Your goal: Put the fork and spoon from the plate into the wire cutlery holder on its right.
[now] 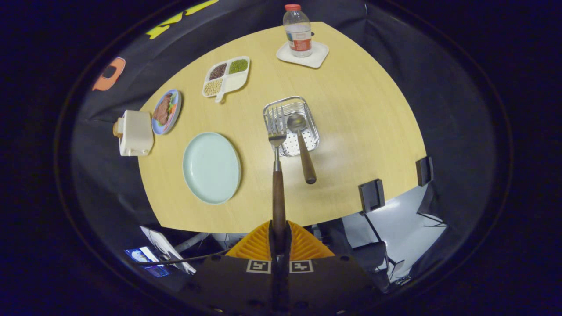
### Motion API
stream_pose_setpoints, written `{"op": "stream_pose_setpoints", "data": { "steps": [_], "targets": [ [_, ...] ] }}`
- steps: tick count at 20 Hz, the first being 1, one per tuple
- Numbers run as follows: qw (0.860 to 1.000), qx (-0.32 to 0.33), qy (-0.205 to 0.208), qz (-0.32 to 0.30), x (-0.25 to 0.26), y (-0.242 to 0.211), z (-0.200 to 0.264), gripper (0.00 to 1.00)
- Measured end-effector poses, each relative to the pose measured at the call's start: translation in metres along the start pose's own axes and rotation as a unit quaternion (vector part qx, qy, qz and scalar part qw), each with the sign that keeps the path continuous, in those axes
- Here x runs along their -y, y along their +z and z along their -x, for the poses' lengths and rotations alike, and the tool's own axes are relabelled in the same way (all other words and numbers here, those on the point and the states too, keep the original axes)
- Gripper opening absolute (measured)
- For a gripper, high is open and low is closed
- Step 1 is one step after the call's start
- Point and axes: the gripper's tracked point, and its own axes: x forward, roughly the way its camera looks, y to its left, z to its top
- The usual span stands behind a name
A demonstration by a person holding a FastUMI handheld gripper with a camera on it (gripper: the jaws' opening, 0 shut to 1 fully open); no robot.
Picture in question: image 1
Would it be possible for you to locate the white toaster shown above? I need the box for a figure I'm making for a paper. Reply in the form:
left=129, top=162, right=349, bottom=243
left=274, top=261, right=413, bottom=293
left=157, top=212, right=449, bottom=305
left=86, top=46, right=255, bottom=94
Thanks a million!
left=119, top=110, right=155, bottom=157

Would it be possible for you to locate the spoon with wooden handle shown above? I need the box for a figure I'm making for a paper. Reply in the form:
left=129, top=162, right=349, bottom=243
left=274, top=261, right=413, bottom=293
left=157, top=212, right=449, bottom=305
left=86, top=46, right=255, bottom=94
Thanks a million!
left=287, top=113, right=317, bottom=185

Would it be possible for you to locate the clear bottle with red cap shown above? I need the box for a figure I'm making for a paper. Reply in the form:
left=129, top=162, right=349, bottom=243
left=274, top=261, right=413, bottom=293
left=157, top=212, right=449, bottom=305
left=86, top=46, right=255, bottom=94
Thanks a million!
left=283, top=4, right=313, bottom=58

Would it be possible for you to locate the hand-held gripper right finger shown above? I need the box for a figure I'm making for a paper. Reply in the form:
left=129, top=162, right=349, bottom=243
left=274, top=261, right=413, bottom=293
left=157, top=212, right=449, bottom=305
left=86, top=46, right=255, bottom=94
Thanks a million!
left=280, top=220, right=382, bottom=316

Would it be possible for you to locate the grey table leg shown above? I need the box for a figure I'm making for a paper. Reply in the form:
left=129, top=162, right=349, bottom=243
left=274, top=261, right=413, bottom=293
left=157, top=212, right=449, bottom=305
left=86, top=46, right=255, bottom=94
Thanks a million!
left=176, top=232, right=210, bottom=251

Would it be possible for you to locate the black stand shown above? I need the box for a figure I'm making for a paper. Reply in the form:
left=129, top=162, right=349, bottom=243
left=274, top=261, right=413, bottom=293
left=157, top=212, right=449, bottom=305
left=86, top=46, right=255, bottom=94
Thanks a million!
left=364, top=213, right=398, bottom=275

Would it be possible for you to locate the white board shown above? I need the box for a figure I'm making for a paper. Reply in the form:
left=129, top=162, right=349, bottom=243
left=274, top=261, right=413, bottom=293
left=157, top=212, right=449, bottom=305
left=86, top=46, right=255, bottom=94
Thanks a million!
left=140, top=226, right=197, bottom=275

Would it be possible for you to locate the blue plate with food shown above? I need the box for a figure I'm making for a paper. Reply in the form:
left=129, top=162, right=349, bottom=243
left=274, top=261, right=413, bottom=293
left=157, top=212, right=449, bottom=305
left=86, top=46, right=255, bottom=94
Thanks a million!
left=151, top=89, right=182, bottom=135

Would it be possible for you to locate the black cable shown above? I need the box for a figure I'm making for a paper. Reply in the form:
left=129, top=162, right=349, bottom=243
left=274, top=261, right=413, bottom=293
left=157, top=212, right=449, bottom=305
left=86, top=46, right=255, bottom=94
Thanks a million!
left=145, top=250, right=229, bottom=266

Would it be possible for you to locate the white square coaster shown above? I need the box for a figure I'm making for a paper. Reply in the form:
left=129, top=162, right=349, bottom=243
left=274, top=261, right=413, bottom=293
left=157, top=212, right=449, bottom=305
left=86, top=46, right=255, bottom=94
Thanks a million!
left=276, top=41, right=330, bottom=69

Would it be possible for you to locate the white divided dish with beans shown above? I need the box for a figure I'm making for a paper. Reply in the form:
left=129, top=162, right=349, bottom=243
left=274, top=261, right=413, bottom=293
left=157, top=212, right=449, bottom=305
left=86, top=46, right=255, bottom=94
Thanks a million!
left=202, top=56, right=251, bottom=104

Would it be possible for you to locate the laptop screen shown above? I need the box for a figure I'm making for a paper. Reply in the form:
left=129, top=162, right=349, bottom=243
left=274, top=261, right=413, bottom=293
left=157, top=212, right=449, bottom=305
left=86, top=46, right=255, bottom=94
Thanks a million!
left=124, top=247, right=171, bottom=278

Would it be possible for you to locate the black table clamp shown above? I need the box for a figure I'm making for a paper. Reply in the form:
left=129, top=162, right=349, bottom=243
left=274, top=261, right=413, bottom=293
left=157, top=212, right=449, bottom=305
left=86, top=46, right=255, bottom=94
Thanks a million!
left=358, top=179, right=386, bottom=214
left=415, top=156, right=434, bottom=187

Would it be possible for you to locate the metal wire basket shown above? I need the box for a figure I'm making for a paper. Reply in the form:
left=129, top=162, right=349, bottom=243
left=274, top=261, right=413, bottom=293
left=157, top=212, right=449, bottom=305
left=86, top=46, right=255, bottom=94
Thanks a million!
left=263, top=96, right=320, bottom=158

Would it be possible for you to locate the fork with wooden handle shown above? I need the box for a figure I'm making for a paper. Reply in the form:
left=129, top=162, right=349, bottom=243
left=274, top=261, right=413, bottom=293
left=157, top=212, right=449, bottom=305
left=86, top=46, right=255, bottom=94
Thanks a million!
left=267, top=105, right=287, bottom=251

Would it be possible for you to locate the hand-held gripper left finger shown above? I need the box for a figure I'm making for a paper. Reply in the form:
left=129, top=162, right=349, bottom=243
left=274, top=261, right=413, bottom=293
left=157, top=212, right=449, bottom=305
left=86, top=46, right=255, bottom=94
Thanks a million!
left=184, top=220, right=281, bottom=316

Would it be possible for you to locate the light green plate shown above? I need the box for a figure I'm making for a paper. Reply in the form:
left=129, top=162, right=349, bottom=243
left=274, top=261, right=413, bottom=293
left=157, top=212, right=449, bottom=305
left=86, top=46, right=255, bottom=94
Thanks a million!
left=182, top=132, right=241, bottom=205

